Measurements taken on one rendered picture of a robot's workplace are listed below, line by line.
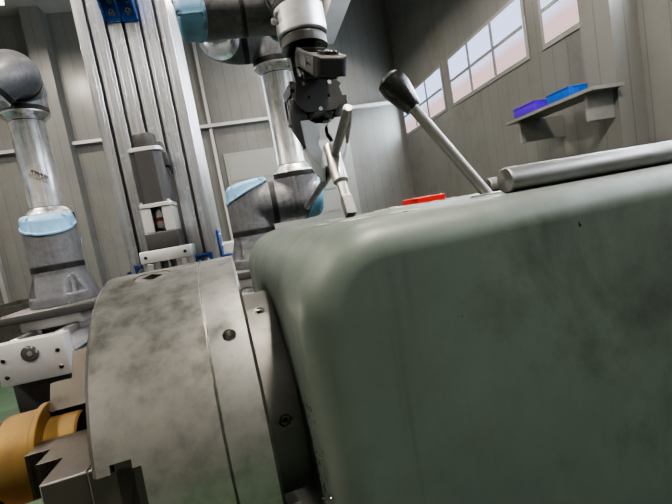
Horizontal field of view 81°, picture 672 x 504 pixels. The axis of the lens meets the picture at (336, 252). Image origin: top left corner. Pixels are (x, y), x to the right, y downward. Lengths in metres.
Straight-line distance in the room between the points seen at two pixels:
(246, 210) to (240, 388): 0.76
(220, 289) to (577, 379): 0.30
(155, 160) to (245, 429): 0.96
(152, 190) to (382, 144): 7.67
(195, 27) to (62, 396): 0.56
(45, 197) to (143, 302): 0.97
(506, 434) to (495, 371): 0.05
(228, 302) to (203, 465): 0.13
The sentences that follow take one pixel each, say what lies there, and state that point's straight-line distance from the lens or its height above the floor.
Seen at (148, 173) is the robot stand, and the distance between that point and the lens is 1.20.
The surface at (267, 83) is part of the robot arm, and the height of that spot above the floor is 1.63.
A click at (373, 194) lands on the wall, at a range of 8.46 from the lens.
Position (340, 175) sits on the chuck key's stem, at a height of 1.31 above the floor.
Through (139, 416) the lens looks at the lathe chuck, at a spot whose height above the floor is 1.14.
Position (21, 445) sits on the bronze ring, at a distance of 0.50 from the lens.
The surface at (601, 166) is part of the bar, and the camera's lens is 0.43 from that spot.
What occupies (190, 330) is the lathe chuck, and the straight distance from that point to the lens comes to 0.35.
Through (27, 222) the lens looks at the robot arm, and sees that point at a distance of 1.19.
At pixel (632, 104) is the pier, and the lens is 4.29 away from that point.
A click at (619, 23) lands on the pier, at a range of 4.37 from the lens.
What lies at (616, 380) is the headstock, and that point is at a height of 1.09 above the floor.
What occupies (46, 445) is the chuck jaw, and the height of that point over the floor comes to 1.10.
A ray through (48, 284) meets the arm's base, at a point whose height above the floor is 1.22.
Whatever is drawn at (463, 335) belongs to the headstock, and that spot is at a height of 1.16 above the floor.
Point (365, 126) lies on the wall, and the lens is 8.64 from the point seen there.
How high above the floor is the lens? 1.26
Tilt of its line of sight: 5 degrees down
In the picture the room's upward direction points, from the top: 10 degrees counter-clockwise
